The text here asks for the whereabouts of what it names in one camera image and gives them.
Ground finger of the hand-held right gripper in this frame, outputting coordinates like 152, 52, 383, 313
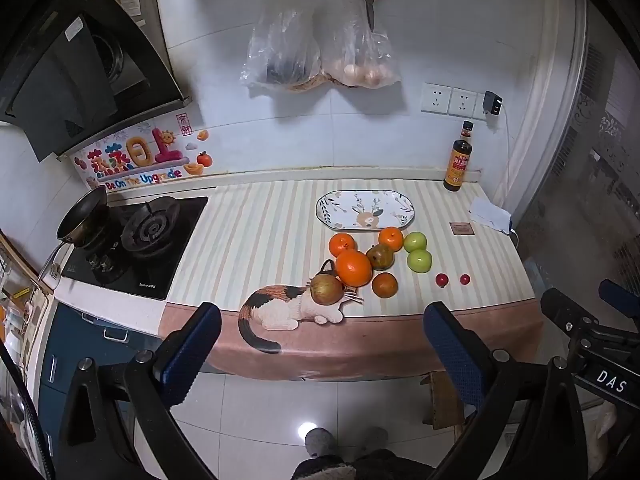
540, 287, 601, 336
597, 279, 640, 311

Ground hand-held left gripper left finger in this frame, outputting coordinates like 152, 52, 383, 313
57, 301, 223, 480

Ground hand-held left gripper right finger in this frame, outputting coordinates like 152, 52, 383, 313
422, 301, 592, 480

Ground dark brownish orange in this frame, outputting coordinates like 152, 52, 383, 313
371, 272, 399, 299

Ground brownish green pear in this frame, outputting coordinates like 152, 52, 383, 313
366, 243, 396, 272

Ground small orange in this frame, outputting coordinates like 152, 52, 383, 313
328, 232, 357, 258
378, 226, 405, 252

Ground large orange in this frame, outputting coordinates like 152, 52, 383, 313
335, 250, 374, 287

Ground red apple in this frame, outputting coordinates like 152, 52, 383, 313
310, 272, 345, 306

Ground floral ceramic plate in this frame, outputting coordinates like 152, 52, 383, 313
315, 190, 417, 232

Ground wooden stool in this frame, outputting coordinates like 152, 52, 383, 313
420, 371, 481, 431

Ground black gas stove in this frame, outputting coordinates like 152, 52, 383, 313
60, 195, 208, 301

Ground blue kitchen cabinet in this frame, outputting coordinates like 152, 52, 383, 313
37, 302, 166, 461

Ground striped cat-print tablecloth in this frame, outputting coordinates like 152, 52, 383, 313
159, 177, 543, 383

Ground person's grey slipper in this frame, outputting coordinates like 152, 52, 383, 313
305, 428, 337, 458
362, 427, 390, 453

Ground white folded cloth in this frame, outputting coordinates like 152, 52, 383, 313
468, 196, 514, 233

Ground patterned glass door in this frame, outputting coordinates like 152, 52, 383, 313
515, 0, 640, 311

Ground person's legs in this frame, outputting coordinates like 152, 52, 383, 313
292, 449, 436, 480

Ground black frying pan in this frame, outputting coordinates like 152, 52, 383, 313
37, 186, 108, 281

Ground cluttered wooden shelf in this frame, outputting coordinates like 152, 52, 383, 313
0, 232, 53, 366

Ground dark sauce bottle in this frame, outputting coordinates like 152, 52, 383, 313
443, 121, 474, 192

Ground black plug adapter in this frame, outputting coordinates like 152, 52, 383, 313
482, 91, 505, 123

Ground plastic bag of eggs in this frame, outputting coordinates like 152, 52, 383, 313
320, 0, 401, 88

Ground black range hood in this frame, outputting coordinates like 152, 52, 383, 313
0, 0, 193, 161

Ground clear plastic bag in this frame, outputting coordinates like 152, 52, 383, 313
240, 0, 323, 92

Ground white cable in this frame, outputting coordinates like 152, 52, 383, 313
500, 102, 521, 248

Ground colourful wall sticker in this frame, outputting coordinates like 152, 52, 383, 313
75, 112, 213, 191

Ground white wall outlet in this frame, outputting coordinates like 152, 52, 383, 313
421, 82, 453, 115
448, 87, 488, 121

